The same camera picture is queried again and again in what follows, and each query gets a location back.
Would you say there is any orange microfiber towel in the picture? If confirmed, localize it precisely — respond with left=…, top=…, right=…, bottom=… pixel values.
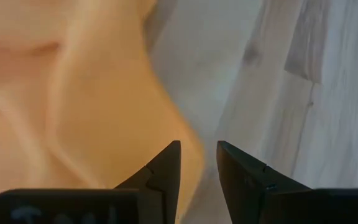
left=0, top=0, right=205, bottom=224

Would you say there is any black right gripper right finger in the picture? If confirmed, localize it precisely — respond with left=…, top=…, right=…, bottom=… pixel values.
left=216, top=140, right=358, bottom=224

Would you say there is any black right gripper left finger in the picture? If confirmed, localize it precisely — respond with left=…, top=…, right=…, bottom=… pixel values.
left=0, top=140, right=182, bottom=224

